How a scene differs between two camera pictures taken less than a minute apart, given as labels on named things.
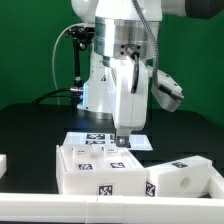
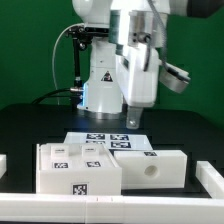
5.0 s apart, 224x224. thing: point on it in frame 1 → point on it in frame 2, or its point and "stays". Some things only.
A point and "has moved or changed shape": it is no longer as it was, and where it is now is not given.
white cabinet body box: x=97 y=169 has moved or changed shape
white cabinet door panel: x=112 y=156 → x=93 y=156
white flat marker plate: x=138 y=142 stays
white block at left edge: x=3 y=164 stays
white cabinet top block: x=185 y=177 → x=152 y=169
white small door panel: x=81 y=158 → x=63 y=156
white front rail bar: x=98 y=208 stays
